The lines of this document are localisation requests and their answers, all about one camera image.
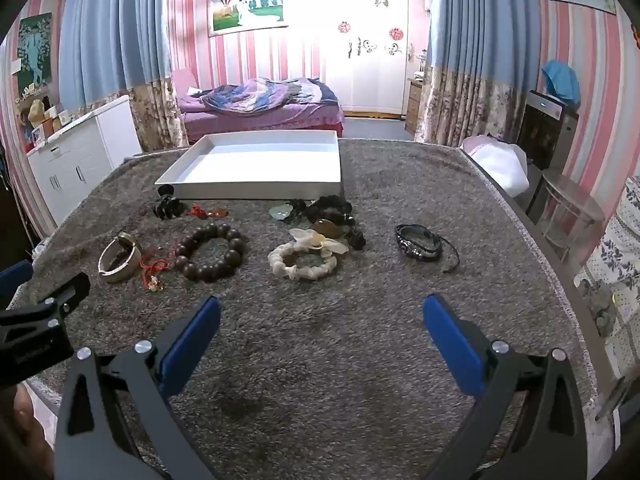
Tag blue cloth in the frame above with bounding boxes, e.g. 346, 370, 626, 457
542, 59, 582, 109

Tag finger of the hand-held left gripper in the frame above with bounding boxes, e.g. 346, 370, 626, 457
0, 260, 34, 306
0, 272, 91, 333

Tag grey shaggy table mat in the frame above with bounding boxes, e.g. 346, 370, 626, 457
12, 137, 601, 480

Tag red orange charm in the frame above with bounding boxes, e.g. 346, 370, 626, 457
186, 203, 232, 221

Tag framed wedding picture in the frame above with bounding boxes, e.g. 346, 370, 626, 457
207, 0, 290, 38

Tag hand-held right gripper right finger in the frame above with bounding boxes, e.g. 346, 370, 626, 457
422, 294, 587, 480

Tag wooden desk with drawers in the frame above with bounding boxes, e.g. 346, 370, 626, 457
404, 76, 427, 136

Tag white pink bag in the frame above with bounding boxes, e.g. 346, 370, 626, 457
460, 135, 531, 199

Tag white cabinet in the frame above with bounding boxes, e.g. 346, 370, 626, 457
25, 95, 144, 224

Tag white flowered cloth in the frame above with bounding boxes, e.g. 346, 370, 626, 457
574, 176, 640, 377

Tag white silver bangle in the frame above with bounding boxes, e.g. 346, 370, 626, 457
97, 232, 144, 284

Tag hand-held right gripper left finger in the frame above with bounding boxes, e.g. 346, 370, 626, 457
54, 296, 222, 480

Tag white rectangular tray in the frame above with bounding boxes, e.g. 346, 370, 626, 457
154, 130, 345, 201

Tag round glass side table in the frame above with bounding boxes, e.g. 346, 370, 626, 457
536, 170, 606, 262

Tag black floor appliance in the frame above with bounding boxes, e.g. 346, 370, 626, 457
517, 90, 579, 172

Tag black leather bracelet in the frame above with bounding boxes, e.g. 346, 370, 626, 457
394, 223, 461, 275

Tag red string bracelet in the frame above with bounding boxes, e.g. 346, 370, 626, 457
140, 246, 175, 294

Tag purple bed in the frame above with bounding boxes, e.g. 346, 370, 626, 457
172, 67, 346, 140

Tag black hair claw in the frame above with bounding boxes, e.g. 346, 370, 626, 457
154, 185, 185, 222

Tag blue floral curtain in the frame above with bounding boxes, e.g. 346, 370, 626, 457
414, 0, 546, 148
57, 0, 189, 153

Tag white shell bracelet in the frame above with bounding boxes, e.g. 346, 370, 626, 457
267, 227, 349, 281

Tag pale jade pendant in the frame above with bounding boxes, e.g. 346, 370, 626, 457
269, 200, 307, 224

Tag brown stone pendant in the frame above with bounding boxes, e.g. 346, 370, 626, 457
312, 217, 347, 239

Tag brown wooden bead bracelet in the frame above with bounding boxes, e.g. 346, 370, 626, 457
172, 222, 249, 284

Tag white wardrobe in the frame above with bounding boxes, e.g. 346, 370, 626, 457
325, 0, 412, 116

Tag green wall poster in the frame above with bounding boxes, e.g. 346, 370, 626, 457
16, 12, 54, 99

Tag black bead bracelet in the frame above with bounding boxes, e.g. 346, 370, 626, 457
305, 195, 357, 227

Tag striped blue purple quilt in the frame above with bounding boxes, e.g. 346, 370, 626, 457
202, 77, 341, 112

